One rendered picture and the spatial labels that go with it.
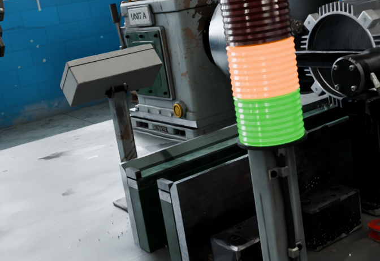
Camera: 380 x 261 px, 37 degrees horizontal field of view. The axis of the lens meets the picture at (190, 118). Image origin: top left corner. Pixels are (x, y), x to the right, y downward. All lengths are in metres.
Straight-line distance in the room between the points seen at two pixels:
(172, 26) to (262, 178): 0.88
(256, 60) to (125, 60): 0.56
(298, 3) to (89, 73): 0.46
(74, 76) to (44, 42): 5.61
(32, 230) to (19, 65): 5.48
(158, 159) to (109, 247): 0.16
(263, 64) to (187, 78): 0.88
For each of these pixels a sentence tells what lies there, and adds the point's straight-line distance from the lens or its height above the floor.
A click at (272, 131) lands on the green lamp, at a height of 1.05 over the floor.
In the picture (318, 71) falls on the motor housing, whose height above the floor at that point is 0.98.
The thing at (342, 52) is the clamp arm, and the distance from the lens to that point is 1.00.
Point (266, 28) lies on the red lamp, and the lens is 0.47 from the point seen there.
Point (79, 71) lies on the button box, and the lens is 0.97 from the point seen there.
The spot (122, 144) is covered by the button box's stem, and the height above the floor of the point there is 0.92.
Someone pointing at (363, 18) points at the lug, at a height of 1.08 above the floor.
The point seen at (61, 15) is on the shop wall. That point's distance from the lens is 6.65.
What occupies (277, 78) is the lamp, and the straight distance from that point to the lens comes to 0.48.
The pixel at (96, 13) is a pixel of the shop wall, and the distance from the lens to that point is 6.80.
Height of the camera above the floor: 1.18
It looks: 13 degrees down
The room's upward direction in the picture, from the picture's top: 9 degrees counter-clockwise
